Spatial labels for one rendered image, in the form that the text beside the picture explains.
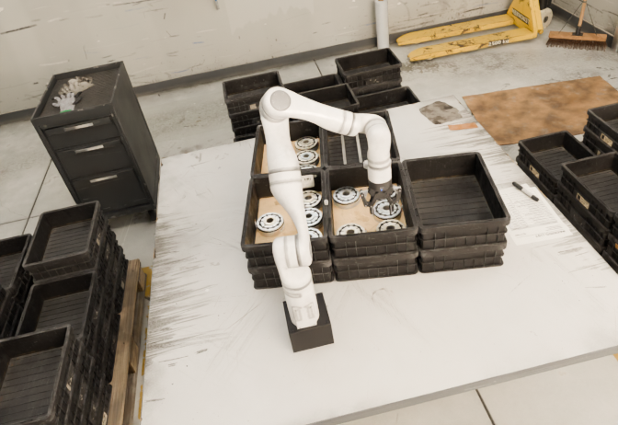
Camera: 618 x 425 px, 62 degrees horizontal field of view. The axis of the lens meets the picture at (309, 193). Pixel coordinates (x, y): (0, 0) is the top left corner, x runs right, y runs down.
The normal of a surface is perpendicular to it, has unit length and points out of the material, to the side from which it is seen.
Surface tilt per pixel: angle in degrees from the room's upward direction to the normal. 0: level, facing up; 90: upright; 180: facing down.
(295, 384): 0
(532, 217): 0
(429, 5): 90
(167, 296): 0
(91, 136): 90
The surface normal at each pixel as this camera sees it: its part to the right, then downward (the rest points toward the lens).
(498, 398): -0.14, -0.77
